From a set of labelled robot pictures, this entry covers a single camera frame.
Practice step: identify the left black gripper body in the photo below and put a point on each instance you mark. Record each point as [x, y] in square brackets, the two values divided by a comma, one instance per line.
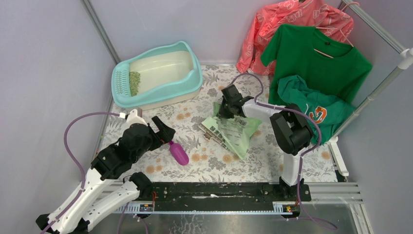
[142, 151]

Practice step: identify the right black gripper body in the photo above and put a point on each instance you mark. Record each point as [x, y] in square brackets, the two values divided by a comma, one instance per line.
[224, 110]

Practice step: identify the purple litter scoop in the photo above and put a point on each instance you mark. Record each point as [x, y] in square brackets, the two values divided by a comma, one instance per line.
[178, 153]

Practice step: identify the green cat litter bag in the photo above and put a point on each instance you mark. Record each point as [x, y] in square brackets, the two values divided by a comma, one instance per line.
[234, 134]

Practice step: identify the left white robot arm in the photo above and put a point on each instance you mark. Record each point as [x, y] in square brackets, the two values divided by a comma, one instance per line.
[81, 211]

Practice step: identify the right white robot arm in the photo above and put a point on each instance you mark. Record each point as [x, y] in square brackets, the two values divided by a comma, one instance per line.
[291, 130]

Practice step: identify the teal cat litter box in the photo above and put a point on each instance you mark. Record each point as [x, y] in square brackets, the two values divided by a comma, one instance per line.
[169, 74]

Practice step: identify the green litter pile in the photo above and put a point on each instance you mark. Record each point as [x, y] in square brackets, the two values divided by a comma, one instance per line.
[134, 81]

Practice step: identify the floral patterned mat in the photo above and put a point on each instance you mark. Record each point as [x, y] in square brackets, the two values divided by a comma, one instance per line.
[208, 160]

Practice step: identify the pink patterned garment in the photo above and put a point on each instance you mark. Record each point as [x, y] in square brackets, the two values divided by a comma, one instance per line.
[333, 22]

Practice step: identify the green jersey with orange logo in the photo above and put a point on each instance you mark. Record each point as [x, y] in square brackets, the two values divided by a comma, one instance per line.
[327, 111]

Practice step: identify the green t-shirt on hanger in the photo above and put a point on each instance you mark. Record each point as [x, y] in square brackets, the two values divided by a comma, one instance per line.
[326, 65]

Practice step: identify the metal clothes rack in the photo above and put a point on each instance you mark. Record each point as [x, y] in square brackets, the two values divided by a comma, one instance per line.
[376, 141]

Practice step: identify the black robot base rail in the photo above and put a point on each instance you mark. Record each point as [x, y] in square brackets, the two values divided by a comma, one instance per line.
[223, 198]

